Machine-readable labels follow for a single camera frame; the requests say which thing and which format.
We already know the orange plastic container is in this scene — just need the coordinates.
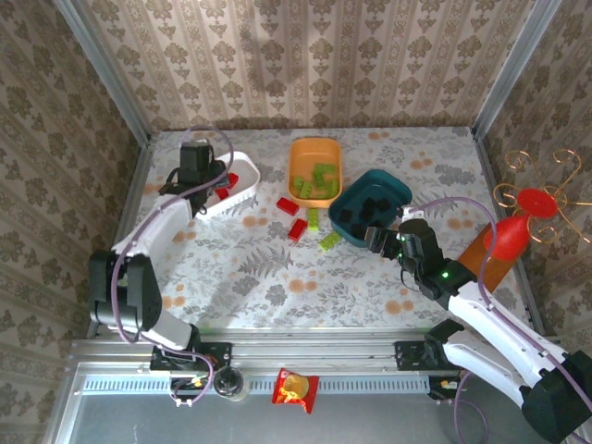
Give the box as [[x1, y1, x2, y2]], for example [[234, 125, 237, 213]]
[[287, 136, 345, 211]]

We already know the white plastic container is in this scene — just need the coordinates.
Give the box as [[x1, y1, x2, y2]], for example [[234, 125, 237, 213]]
[[191, 151, 262, 219]]

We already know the red plastic goblet vase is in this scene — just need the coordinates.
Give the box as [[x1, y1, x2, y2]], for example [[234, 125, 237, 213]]
[[482, 188, 559, 263]]

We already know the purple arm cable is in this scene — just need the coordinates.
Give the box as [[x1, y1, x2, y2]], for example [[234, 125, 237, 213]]
[[406, 195, 592, 440], [110, 125, 237, 409]]

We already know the grey metal shelf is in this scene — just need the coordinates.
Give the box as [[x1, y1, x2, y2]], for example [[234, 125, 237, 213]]
[[55, 362, 577, 444]]

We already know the black controller box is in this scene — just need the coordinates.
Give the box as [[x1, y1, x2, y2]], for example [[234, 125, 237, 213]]
[[426, 375, 466, 401], [169, 375, 212, 404]]

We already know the teal plastic container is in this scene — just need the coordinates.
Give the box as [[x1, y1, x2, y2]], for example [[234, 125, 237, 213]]
[[327, 168, 414, 248]]

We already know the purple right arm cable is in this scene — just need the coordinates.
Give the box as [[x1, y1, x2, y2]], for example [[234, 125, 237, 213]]
[[406, 195, 592, 440]]

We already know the orange brown wooden block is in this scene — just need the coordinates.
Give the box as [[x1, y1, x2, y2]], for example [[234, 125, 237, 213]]
[[458, 221, 520, 293]]

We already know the long aluminium frame rail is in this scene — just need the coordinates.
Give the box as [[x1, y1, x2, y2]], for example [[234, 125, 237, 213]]
[[68, 328, 568, 374]]

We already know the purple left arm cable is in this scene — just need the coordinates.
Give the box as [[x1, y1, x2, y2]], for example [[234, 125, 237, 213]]
[[110, 125, 237, 409]]

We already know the gold wire ornament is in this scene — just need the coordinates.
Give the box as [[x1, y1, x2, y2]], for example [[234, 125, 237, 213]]
[[491, 147, 592, 247]]

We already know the red snack bag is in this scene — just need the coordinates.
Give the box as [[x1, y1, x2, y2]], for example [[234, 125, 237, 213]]
[[270, 367, 321, 414]]

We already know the slotted white cable duct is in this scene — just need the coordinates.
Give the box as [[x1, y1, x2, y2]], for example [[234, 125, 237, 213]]
[[80, 373, 437, 397]]

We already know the dark glass jar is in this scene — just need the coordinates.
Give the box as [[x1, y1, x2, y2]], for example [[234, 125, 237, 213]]
[[213, 366, 252, 403]]

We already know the aluminium corner post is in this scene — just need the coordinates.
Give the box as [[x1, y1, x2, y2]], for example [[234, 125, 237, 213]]
[[51, 0, 154, 146], [470, 0, 565, 141]]

